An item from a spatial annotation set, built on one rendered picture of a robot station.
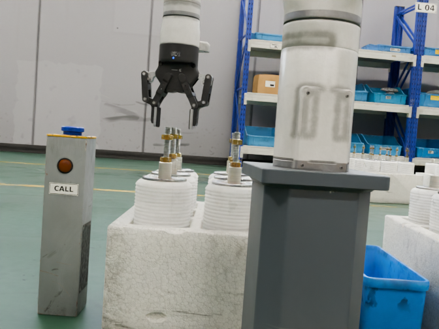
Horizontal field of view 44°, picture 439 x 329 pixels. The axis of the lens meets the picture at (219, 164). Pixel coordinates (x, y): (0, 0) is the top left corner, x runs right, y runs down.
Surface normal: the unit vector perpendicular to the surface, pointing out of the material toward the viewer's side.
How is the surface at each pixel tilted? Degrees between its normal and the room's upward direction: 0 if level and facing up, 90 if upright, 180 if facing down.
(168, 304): 90
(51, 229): 90
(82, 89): 90
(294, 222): 90
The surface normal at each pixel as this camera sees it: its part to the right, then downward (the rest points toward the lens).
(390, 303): 0.00, 0.09
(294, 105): -0.66, 0.00
